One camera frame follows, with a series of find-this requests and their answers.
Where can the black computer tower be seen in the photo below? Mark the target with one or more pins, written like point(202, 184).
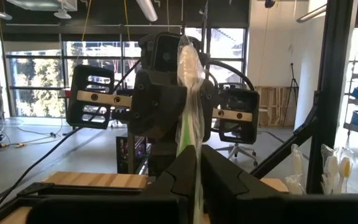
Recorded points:
point(132, 154)

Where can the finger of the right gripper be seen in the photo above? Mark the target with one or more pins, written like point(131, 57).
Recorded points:
point(155, 105)
point(209, 109)

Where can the black tripod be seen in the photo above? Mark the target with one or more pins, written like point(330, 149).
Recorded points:
point(291, 90)

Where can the orange white toothbrush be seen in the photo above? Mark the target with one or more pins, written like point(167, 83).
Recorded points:
point(345, 168)

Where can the wooden crate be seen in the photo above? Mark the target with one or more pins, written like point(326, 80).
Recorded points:
point(275, 105)

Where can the white base office chair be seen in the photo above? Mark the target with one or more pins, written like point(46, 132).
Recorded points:
point(238, 151)

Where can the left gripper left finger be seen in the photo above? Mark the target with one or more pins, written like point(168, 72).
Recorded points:
point(104, 211)

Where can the purple white toothbrush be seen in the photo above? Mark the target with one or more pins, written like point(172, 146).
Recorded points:
point(297, 161)

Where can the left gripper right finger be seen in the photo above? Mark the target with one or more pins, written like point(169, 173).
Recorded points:
point(291, 211)

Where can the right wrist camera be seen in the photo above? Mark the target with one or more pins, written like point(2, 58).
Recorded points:
point(165, 56)

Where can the black aluminium frame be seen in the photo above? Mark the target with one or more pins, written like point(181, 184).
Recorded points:
point(331, 93)

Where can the green white toothbrush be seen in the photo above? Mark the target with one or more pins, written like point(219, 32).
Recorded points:
point(191, 77)

